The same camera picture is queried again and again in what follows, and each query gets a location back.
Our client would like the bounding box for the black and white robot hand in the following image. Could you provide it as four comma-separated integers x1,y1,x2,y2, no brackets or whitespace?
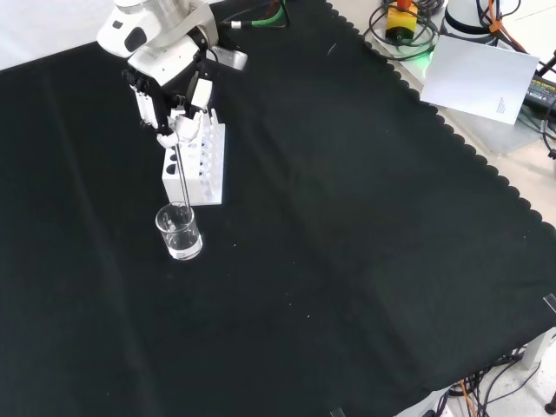
121,36,215,149

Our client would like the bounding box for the clear glass rod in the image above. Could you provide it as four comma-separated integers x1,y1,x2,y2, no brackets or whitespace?
175,142,195,227

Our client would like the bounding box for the white test tube rack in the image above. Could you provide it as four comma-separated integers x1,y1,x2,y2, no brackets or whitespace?
160,109,227,208

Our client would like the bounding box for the clear glass beaker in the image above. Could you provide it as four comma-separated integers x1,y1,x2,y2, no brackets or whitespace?
154,202,204,261

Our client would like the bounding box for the black cloth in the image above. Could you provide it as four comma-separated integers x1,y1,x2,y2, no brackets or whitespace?
0,0,556,417

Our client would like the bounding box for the yellow stop button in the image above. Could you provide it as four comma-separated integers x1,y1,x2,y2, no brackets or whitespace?
385,0,420,43

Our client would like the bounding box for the pale board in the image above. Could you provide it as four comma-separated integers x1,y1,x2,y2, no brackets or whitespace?
420,34,541,126

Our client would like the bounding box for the black power adapter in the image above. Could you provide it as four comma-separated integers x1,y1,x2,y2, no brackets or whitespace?
523,71,556,109

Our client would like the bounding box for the black tripod leg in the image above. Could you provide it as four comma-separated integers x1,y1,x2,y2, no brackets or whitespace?
537,50,556,76

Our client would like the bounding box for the grey table leg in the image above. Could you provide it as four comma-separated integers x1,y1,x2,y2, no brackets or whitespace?
523,328,556,369

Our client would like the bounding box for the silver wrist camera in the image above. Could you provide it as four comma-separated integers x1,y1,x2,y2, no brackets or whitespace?
213,46,249,70

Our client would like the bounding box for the green cable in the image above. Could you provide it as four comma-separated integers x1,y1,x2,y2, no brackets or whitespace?
229,0,290,30

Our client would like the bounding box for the black coiled cable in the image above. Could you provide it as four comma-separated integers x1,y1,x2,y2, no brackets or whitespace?
363,2,440,62

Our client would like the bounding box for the orange floor cable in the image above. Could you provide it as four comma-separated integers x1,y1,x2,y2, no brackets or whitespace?
460,380,477,417

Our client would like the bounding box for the black floor cable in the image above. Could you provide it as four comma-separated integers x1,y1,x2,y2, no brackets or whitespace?
434,351,556,417

